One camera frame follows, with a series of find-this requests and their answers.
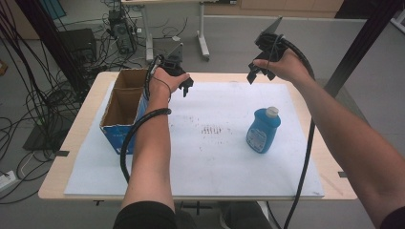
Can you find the white paper sheet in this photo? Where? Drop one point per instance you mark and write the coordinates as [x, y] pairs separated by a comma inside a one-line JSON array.
[[223, 165]]

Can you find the black tape piece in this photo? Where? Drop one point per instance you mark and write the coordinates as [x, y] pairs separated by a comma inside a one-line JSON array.
[[62, 153], [342, 174]]

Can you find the blue cardboard box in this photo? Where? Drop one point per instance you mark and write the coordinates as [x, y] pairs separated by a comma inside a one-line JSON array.
[[122, 105]]

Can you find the person's right hand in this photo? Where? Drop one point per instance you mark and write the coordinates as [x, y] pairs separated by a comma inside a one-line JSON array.
[[288, 68]]

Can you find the white power strip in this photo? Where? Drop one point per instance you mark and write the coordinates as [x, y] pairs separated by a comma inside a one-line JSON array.
[[6, 180]]

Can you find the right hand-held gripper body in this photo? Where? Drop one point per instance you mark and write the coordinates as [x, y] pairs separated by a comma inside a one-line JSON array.
[[270, 44]]

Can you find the person's right leg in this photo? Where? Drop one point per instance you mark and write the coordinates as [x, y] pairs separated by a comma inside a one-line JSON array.
[[245, 215]]

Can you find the person's left hand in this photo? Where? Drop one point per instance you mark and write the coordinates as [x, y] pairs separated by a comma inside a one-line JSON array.
[[165, 83]]

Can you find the black metal post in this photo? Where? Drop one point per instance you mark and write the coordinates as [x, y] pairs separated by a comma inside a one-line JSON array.
[[47, 35], [359, 47]]

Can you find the teal panel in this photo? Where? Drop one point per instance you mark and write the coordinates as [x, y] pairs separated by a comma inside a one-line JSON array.
[[52, 8]]

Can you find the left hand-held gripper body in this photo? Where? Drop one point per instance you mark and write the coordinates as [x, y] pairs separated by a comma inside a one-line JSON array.
[[173, 65]]

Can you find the black sleeve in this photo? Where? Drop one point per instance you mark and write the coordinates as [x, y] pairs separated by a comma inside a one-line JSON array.
[[394, 220], [144, 216]]

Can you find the black case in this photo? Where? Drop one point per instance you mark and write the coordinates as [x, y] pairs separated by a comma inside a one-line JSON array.
[[78, 43]]

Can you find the blue bottle with white cap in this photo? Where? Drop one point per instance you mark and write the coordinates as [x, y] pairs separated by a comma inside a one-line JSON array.
[[262, 132]]

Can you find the wooden cabinet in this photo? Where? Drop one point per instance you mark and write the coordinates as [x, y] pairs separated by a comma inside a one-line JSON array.
[[286, 6]]

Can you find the black computer tower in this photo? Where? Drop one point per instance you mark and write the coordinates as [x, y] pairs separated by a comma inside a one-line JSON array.
[[122, 31]]

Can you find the white desk frame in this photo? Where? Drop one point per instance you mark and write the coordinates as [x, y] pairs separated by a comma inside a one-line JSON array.
[[202, 31]]

